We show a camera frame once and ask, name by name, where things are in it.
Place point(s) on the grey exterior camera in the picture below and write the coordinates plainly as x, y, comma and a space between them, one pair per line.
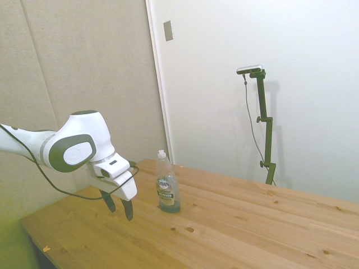
249, 69

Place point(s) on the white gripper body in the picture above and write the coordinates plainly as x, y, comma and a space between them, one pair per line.
127, 187

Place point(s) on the dark green camera stand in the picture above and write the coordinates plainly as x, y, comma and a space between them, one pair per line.
265, 126

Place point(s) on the white door frame strip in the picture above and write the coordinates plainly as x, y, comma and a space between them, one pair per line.
158, 81

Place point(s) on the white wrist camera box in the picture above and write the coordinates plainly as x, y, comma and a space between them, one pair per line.
112, 168

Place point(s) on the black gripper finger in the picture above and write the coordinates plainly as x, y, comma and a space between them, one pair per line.
110, 201
128, 210

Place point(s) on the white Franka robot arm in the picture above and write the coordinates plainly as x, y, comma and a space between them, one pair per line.
81, 131

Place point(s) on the grey wall switch plate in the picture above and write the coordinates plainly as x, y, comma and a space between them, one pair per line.
168, 30

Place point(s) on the clear Dawn dish soap bottle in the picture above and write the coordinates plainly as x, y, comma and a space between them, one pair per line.
167, 187

